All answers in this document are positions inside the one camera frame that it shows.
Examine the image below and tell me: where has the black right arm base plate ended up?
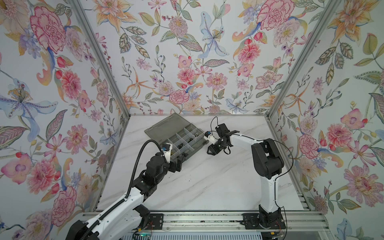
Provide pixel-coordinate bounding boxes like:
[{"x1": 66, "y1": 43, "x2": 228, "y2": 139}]
[{"x1": 242, "y1": 213, "x2": 287, "y2": 230}]

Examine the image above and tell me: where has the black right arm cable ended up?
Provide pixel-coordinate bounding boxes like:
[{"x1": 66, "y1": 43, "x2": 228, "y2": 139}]
[{"x1": 271, "y1": 139, "x2": 295, "y2": 240}]

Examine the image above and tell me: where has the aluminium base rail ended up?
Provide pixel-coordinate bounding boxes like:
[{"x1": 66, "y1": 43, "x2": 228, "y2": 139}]
[{"x1": 73, "y1": 209, "x2": 331, "y2": 233}]

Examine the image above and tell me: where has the grey plastic organizer box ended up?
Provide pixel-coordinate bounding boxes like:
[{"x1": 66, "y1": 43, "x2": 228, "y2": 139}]
[{"x1": 145, "y1": 113, "x2": 208, "y2": 165}]

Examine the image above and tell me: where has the aluminium corner frame post right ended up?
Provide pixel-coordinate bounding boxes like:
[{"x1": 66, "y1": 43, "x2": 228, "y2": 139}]
[{"x1": 265, "y1": 1, "x2": 339, "y2": 120}]

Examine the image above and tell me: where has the aluminium corner frame post left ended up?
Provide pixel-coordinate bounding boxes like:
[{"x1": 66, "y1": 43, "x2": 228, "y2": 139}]
[{"x1": 69, "y1": 0, "x2": 131, "y2": 120}]

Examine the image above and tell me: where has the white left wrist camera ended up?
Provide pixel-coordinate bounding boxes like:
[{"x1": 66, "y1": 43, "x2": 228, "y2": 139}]
[{"x1": 162, "y1": 143, "x2": 173, "y2": 164}]

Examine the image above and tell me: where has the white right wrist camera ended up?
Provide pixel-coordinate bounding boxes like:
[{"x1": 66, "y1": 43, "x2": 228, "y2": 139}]
[{"x1": 204, "y1": 131, "x2": 217, "y2": 144}]

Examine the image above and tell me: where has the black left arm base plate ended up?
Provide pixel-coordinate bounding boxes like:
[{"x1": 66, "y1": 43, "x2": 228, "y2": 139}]
[{"x1": 144, "y1": 214, "x2": 164, "y2": 230}]

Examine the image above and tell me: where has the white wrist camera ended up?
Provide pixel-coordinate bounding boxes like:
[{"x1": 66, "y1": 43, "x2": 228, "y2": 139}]
[
  {"x1": 204, "y1": 131, "x2": 217, "y2": 144},
  {"x1": 162, "y1": 143, "x2": 173, "y2": 164}
]

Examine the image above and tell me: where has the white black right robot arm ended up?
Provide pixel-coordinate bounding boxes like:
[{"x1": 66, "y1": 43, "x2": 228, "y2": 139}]
[{"x1": 204, "y1": 124, "x2": 285, "y2": 228}]

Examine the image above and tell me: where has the black corrugated cable conduit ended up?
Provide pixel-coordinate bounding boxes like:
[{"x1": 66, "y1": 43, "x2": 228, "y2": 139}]
[{"x1": 79, "y1": 139, "x2": 164, "y2": 240}]

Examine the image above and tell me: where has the aluminium corner frame post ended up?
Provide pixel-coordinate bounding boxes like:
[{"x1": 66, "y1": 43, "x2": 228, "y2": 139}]
[
  {"x1": 265, "y1": 1, "x2": 339, "y2": 120},
  {"x1": 69, "y1": 0, "x2": 131, "y2": 120}
]

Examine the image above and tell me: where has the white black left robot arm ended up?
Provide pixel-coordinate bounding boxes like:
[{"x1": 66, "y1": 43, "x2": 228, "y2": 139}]
[{"x1": 66, "y1": 153, "x2": 185, "y2": 240}]

